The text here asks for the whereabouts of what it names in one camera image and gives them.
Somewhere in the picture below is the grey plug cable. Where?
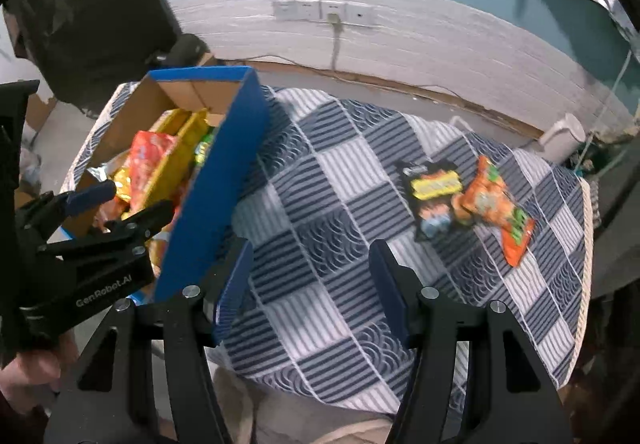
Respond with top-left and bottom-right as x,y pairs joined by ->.
327,13 -> 346,72

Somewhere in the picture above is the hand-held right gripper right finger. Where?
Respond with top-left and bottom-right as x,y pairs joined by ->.
369,238 -> 574,444

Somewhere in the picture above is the red orange chips bag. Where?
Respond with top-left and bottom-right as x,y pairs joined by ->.
130,131 -> 181,221

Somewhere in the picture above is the blue cardboard box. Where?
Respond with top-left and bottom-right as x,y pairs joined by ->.
74,65 -> 274,346

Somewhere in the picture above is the dark bulky object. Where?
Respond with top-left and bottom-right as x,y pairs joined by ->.
4,0 -> 184,111

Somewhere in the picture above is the long yellow cracker packet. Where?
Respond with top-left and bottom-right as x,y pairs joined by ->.
162,108 -> 212,205

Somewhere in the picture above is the white wall socket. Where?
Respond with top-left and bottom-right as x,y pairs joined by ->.
346,2 -> 376,28
272,0 -> 321,22
320,0 -> 347,25

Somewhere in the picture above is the person's left hand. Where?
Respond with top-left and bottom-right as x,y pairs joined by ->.
0,335 -> 79,418

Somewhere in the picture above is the black snack packet yellow label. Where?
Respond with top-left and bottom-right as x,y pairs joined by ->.
396,158 -> 467,243

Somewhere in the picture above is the white cup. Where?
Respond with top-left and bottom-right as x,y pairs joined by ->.
539,113 -> 587,161

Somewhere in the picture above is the thin white cord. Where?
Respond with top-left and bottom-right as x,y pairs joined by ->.
574,48 -> 632,177

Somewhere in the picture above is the blue white patterned tablecloth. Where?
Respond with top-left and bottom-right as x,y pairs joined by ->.
60,81 -> 597,416

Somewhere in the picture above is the orange green snack bag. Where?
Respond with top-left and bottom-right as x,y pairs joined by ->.
451,154 -> 537,268

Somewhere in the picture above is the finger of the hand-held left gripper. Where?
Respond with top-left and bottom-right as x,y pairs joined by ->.
15,179 -> 118,246
46,198 -> 176,276

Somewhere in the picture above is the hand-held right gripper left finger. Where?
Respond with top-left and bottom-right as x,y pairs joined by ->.
42,235 -> 254,444

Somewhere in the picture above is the beige cloth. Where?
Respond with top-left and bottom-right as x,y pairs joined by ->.
212,363 -> 402,444

